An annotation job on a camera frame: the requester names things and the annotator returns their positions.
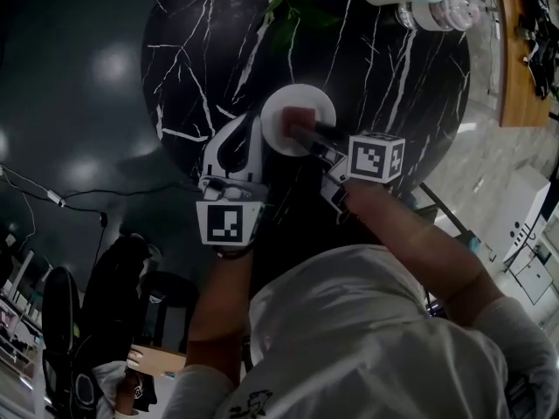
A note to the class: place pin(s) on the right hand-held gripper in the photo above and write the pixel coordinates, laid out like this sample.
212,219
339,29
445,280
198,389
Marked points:
375,157

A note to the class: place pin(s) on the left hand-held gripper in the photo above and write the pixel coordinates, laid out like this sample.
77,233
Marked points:
229,223

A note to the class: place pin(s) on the dark red square block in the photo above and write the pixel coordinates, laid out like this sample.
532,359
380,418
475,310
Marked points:
299,118

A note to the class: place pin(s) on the white round plate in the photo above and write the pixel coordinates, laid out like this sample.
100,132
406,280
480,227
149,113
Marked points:
275,111

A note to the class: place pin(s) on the person's left forearm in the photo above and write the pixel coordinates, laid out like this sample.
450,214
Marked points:
218,304

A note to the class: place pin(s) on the person's right forearm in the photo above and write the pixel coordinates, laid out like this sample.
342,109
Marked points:
419,242

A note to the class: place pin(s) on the black marble round table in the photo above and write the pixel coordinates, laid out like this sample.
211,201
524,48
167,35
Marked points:
209,59

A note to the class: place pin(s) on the black wristband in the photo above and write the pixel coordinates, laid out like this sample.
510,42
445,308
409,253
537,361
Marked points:
236,253

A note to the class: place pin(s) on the white cup with clear lid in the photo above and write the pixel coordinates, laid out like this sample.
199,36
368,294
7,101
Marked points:
436,13

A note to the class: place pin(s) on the person's white shirt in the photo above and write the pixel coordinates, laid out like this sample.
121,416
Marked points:
349,343

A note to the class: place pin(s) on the white cabinet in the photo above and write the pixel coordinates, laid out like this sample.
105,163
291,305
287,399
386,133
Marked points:
519,208

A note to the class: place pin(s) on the long wooden desk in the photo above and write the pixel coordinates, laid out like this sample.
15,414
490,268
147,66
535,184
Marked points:
519,59

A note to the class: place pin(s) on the small wooden table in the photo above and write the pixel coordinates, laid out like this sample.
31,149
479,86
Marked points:
161,360

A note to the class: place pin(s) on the black mesh office chair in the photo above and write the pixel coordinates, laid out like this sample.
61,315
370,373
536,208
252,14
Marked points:
61,317

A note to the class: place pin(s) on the white equipment rack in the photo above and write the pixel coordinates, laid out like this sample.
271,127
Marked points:
535,273

